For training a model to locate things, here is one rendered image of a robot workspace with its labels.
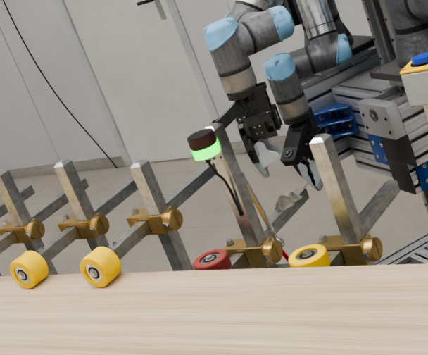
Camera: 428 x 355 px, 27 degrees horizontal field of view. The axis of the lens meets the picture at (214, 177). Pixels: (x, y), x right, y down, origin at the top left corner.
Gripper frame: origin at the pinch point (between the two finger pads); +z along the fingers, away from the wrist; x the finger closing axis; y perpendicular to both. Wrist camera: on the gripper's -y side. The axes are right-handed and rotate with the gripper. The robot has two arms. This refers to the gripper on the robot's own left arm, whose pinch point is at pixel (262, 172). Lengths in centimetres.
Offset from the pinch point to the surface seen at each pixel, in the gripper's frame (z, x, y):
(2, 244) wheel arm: 6, 13, -80
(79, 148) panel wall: 83, 377, -241
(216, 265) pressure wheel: 10.7, -20.0, -10.8
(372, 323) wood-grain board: 11, -55, 26
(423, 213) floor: 101, 176, 8
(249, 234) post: 10.4, -8.4, -5.4
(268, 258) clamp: 16.2, -10.3, -2.5
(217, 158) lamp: -8.7, -8.5, -5.9
